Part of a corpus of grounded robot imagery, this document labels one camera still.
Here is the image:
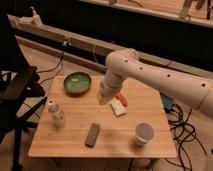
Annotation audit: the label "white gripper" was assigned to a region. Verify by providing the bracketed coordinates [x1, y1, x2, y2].
[97, 71, 124, 105]

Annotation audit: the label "clear plastic bottle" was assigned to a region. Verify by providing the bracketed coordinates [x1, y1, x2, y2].
[48, 100, 65, 127]

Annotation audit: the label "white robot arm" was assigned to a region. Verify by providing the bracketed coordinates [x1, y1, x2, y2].
[98, 48, 213, 119]

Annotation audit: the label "white spray bottle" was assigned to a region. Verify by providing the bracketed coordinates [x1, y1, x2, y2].
[31, 7, 42, 26]

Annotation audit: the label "white sponge block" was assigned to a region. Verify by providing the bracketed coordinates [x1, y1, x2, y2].
[110, 100, 126, 117]

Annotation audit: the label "green bowl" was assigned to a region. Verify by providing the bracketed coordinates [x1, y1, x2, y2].
[63, 72, 91, 95]

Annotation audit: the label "wooden table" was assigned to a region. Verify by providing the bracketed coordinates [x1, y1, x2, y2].
[29, 76, 177, 158]

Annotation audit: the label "grey remote control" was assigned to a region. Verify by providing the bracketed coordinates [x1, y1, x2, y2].
[85, 123, 100, 148]

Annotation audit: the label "white paper cup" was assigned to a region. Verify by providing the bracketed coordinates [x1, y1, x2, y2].
[134, 123, 154, 146]

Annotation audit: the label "blue box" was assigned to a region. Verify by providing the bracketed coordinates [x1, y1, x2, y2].
[160, 94, 173, 113]

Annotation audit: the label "black chair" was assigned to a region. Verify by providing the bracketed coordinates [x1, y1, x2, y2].
[0, 11, 47, 171]

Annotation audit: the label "black floor cables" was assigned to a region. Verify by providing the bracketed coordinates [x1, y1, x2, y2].
[165, 103, 213, 171]

